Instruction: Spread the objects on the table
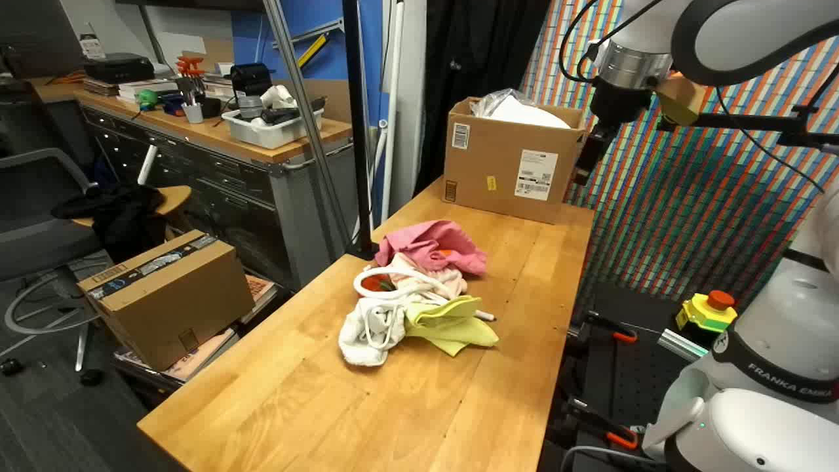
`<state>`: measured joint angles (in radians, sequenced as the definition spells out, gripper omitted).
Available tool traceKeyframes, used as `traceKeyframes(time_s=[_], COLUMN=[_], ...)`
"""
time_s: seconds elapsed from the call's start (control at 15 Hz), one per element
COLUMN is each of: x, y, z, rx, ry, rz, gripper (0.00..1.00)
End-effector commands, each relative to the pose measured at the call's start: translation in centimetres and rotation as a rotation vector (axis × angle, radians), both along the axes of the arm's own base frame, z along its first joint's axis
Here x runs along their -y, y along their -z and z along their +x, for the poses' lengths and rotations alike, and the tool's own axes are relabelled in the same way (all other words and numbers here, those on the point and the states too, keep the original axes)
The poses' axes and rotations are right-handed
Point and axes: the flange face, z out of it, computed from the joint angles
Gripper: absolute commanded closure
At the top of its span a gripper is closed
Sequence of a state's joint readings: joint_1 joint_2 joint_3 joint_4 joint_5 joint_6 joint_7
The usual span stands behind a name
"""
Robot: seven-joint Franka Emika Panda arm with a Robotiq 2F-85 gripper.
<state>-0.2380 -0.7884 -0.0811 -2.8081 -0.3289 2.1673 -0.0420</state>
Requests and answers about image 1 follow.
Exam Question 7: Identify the white towel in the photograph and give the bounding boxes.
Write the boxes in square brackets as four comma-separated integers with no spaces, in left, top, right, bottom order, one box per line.
[337,297,417,369]

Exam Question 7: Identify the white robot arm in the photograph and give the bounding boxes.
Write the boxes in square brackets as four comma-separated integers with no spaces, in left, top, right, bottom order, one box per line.
[589,0,839,139]

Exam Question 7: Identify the black camera stand pole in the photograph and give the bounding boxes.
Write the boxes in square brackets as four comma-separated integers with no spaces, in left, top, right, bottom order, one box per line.
[340,0,378,259]

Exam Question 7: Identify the red plush tomato toy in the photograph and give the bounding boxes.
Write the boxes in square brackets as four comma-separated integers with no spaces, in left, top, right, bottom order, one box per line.
[361,276,396,291]

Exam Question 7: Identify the yellow-green cloth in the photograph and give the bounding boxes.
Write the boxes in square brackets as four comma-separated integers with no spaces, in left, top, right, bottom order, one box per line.
[407,297,498,357]

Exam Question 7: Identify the grey workbench with wood top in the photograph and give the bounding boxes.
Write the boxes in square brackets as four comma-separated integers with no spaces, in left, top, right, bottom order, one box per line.
[34,79,354,291]

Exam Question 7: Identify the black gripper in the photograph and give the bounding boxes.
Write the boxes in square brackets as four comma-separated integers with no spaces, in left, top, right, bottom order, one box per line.
[589,79,653,137]

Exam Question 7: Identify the white braided rope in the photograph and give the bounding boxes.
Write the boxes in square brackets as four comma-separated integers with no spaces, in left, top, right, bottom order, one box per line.
[350,259,498,350]

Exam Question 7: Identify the pink cloth with orange print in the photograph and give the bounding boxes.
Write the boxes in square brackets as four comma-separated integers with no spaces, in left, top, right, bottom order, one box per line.
[374,221,487,276]

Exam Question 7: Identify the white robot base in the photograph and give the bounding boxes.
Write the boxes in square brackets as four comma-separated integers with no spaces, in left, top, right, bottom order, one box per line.
[643,192,839,472]

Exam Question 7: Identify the yellow red emergency stop button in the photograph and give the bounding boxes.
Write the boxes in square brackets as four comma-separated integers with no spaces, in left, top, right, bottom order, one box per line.
[677,289,736,332]

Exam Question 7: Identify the cardboard box on floor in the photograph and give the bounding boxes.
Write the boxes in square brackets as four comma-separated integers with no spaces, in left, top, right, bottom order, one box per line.
[79,230,253,369]

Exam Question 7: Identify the light peach cloth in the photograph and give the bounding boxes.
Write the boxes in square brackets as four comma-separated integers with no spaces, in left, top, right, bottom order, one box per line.
[384,253,467,298]

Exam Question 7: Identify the cardboard box on table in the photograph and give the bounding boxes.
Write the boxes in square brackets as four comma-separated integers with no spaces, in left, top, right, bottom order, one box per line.
[443,97,589,223]

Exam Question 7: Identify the white plastic bin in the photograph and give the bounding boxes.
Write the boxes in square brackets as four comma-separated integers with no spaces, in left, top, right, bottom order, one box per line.
[222,108,306,150]

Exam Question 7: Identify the grey office chair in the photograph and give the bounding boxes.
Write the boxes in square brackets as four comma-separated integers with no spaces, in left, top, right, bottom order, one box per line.
[0,147,100,280]

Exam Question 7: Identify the wooden stool with black cloth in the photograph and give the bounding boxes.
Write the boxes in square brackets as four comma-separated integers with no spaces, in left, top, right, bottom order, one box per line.
[51,185,165,262]

